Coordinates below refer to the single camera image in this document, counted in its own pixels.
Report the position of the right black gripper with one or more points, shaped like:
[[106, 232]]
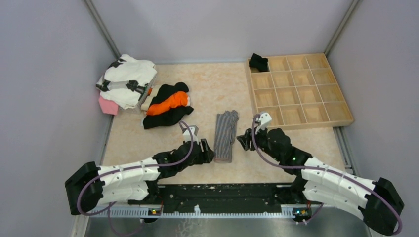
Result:
[[245, 140]]

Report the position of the grey striped underwear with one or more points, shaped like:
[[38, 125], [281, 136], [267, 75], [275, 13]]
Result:
[[225, 135]]

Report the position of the wooden compartment tray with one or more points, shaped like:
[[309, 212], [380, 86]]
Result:
[[298, 92]]

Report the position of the white perforated basket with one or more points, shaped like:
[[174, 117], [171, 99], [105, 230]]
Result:
[[143, 97]]

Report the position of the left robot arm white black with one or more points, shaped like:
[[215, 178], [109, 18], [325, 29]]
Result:
[[92, 185]]

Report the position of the orange underwear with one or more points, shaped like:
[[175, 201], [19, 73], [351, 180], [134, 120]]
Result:
[[178, 99]]

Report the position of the black metal base rail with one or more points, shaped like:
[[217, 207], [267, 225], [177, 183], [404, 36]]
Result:
[[231, 200]]

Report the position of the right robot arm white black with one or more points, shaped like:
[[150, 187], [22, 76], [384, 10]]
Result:
[[376, 203]]

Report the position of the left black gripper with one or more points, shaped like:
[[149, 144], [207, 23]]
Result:
[[205, 156]]

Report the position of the black boxer underwear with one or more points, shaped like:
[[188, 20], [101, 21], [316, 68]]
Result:
[[258, 62]]

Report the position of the pink cloth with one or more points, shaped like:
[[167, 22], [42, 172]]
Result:
[[107, 106]]

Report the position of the white black clothes pile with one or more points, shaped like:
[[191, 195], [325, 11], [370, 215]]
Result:
[[126, 80]]

